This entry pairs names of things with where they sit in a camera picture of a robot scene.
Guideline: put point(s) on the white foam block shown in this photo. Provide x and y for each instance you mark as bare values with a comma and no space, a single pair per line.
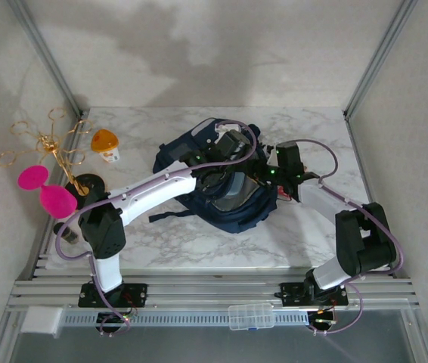
42,320

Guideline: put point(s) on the small black jar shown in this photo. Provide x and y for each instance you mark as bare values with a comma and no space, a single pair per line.
68,236

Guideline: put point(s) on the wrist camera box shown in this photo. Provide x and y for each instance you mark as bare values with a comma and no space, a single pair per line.
231,143
289,155

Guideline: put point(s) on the red printed box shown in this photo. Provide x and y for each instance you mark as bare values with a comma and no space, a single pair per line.
284,192

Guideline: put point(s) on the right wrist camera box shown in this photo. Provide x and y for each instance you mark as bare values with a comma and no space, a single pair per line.
289,155

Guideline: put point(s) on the orange lid yogurt cup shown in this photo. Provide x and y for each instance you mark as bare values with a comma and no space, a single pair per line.
104,140

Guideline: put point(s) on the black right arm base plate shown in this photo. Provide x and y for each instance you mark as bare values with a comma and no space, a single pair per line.
289,295

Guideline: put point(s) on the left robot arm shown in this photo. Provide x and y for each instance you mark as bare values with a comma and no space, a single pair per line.
153,193

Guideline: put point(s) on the navy blue backpack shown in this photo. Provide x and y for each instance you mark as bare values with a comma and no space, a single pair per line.
236,215

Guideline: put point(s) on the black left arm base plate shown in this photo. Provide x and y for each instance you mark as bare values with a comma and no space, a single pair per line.
138,295

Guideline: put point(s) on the small circuit board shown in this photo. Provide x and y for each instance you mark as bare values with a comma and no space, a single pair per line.
323,318
113,318

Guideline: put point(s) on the aluminium corner post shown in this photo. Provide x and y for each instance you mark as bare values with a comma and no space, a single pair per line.
50,56
379,56

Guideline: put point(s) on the aluminium rail frame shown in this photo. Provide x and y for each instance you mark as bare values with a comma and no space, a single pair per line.
218,289

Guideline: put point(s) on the pink goblet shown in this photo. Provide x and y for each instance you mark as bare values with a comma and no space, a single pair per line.
59,202

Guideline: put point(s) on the clear plastic organizer box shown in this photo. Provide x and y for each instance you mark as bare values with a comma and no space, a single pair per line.
252,317

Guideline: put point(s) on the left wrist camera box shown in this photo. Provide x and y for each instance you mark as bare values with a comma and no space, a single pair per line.
231,143

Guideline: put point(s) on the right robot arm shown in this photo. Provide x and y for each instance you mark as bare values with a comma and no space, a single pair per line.
320,198

